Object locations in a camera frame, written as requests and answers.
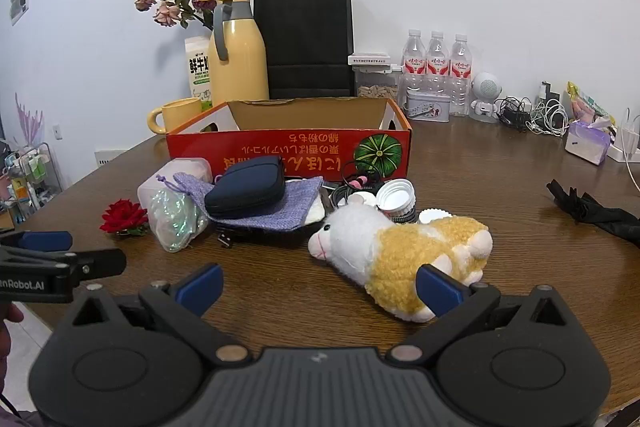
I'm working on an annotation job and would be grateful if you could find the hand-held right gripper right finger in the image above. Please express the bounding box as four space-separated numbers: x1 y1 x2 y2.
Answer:
390 264 568 365

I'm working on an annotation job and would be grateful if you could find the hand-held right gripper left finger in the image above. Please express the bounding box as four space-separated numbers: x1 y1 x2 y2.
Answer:
71 263 251 365

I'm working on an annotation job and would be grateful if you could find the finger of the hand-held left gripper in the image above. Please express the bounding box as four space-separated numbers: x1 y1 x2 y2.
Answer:
67 248 127 282
0 231 74 254

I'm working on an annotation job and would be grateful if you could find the red rose flower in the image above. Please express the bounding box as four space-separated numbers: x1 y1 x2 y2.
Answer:
100 200 150 238

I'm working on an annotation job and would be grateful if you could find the iridescent plastic bag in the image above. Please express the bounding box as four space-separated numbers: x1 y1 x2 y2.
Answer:
150 188 210 253

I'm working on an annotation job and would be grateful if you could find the white and yellow plush toy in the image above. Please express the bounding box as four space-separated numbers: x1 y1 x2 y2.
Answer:
307 201 493 324

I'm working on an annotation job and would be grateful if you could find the navy zip pouch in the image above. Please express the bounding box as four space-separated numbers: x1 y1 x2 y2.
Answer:
204 156 287 220

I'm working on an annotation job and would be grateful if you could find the purple drawstring bag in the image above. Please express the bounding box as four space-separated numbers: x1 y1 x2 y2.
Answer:
156 172 325 235

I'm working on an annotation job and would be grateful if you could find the white ribbed bottle cap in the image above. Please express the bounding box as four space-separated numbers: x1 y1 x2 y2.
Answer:
376 180 417 224

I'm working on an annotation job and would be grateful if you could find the black cable with pink tie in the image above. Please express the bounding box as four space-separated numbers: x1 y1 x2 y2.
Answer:
322 160 386 209

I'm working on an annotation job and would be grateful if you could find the red cardboard box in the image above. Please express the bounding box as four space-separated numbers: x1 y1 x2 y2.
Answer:
166 98 413 180

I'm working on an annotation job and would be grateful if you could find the metal storage rack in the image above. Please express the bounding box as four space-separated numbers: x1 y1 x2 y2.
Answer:
0 142 63 225

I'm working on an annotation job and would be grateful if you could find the small white fluted cup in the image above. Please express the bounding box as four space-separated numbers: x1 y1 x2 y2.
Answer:
418 208 453 226

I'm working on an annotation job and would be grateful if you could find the yellow mug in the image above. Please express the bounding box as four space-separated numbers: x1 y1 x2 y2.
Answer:
147 98 203 135

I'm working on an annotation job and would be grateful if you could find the black cloth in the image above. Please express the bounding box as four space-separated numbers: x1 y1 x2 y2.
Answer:
546 180 640 249

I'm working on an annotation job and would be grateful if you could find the white metal tin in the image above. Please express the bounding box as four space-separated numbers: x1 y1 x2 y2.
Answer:
405 90 451 122

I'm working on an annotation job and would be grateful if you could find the purple tissue pack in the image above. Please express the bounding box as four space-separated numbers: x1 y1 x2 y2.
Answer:
565 120 615 166

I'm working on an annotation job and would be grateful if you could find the white round robot speaker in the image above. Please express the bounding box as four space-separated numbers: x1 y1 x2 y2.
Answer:
469 72 502 123

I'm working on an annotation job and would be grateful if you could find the clear seed container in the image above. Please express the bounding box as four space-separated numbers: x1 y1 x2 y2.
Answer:
348 54 403 99

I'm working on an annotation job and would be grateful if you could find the white milk carton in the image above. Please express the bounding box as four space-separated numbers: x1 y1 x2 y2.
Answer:
184 36 215 112

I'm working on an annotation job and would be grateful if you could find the black charger plug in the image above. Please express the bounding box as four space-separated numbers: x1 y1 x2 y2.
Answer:
537 81 558 108

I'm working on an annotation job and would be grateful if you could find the yellow thermos jug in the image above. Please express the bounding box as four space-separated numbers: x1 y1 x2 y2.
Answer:
207 0 271 108

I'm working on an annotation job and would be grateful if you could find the clear water bottle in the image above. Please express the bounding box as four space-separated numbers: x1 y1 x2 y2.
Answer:
401 30 427 100
425 30 451 94
448 34 474 117

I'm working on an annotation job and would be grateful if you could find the black paper bag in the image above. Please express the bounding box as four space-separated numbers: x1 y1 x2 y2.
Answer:
253 0 357 100

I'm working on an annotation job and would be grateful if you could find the white wall vent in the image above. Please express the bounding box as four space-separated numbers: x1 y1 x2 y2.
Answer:
94 148 132 166

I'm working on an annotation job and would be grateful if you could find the purple wall sticker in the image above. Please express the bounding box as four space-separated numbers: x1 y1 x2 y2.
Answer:
14 92 46 145

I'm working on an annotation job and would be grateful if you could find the black cable tangle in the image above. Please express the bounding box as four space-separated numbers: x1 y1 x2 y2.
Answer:
495 96 533 132

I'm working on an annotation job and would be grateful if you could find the white cable tangle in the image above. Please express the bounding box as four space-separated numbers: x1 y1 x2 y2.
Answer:
529 102 571 137

